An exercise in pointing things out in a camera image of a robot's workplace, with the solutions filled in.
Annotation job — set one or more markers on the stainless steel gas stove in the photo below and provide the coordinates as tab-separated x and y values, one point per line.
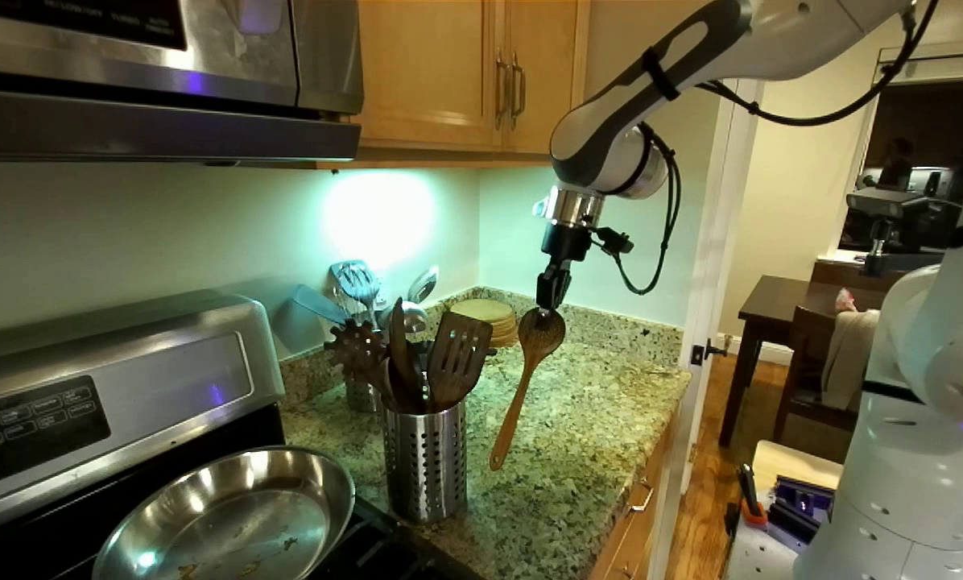
94	398

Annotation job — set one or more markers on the grey perforated robot base plate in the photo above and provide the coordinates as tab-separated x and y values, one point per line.
764	557

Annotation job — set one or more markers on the cluttered background desk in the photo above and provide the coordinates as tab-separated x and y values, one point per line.
900	219

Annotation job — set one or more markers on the dark wooden table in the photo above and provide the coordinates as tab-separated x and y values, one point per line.
764	311

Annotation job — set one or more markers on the round wooden container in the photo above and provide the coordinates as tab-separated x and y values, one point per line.
487	316

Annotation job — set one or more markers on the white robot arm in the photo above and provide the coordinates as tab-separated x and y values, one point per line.
652	98

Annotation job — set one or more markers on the pale cloth on chair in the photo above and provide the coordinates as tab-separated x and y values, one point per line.
850	356

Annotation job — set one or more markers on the wooden wall cabinet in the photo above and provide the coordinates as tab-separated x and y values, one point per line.
434	76

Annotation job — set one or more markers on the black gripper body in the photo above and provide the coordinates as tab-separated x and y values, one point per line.
568	245

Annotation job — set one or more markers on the brown wooden spoon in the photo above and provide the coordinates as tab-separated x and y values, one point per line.
539	337

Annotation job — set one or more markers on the slotted wooden spatula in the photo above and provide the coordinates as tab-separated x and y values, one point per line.
461	356

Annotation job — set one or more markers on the steel frying pan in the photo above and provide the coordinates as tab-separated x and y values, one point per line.
223	520

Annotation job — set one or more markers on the stainless steel microwave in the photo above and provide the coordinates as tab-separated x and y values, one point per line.
157	76

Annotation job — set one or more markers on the metal slotted turner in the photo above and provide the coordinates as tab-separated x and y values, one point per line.
353	282

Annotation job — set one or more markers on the plain wooden spatula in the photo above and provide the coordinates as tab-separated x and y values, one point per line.
401	358

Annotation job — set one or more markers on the pale wooden board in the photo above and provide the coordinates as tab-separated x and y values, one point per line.
802	464

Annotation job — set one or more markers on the black orange bar clamp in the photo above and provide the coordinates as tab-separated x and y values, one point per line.
750	498

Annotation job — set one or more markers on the dark kitchen utensil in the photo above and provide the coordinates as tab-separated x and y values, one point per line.
356	345

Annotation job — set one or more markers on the dark wooden chair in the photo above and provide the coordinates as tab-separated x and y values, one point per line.
805	366

